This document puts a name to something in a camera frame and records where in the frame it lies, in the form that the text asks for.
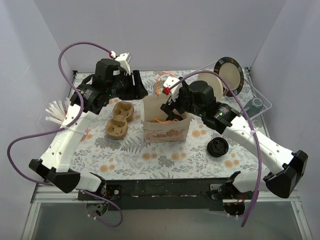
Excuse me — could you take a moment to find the stack of cardboard cup carriers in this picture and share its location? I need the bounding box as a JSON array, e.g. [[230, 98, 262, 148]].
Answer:
[[105, 101, 135, 140]]

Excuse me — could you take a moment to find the grey blue ceramic mug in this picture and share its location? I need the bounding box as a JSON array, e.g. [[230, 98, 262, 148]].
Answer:
[[244, 97, 264, 118]]

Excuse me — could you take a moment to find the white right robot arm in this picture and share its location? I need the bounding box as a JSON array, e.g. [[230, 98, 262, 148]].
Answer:
[[160, 77, 308, 199]]

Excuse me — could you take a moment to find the white wire dish rack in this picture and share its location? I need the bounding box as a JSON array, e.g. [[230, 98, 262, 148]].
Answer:
[[186, 62, 272, 120]]

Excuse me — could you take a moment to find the cream ceramic plate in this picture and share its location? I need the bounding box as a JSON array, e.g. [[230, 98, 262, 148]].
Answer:
[[197, 72, 224, 102]]

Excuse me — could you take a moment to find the beige paper takeout bag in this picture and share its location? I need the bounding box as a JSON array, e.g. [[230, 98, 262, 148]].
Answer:
[[142, 71, 193, 144]]

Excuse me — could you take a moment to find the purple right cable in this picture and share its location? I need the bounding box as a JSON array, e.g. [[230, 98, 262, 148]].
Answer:
[[169, 71, 263, 228]]

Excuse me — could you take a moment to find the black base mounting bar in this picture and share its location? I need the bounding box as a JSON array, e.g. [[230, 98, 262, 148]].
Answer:
[[77, 178, 258, 212]]

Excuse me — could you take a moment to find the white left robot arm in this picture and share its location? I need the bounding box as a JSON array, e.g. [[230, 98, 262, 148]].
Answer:
[[28, 58, 148, 200]]

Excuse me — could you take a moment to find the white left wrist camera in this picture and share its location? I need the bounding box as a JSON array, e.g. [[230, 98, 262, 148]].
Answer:
[[115, 52, 132, 74]]

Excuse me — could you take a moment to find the dark rimmed ceramic plate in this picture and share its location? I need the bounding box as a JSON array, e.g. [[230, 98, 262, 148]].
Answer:
[[213, 56, 245, 95]]

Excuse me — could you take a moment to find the stack of black lids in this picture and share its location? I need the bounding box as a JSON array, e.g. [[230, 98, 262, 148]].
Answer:
[[206, 137, 229, 158]]

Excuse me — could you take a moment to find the floral patterned table mat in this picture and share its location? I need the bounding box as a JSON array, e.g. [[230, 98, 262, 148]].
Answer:
[[51, 70, 280, 180]]

